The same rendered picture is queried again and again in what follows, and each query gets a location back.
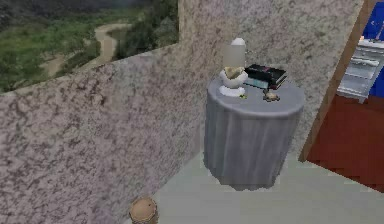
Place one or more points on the brown wooden door frame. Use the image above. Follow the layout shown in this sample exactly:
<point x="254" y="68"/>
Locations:
<point x="336" y="80"/>

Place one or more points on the small brown figurine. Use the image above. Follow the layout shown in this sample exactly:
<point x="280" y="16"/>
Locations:
<point x="270" y="96"/>

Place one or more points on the window with landscape view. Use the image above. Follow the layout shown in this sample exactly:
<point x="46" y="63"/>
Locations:
<point x="66" y="36"/>

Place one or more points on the white chest of drawers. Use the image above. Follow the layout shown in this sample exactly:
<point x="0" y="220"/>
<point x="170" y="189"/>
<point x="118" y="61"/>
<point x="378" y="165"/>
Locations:
<point x="361" y="71"/>

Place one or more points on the white table lamp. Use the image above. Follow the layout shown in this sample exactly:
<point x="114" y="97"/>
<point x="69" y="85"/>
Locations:
<point x="233" y="71"/>

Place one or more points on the grey round draped table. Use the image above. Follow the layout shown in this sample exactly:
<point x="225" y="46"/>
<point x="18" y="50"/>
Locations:
<point x="250" y="133"/>

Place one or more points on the small green object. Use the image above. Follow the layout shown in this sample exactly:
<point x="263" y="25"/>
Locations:
<point x="243" y="96"/>

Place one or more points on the black book stack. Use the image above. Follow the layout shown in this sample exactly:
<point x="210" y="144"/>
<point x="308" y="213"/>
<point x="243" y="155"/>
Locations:
<point x="266" y="76"/>

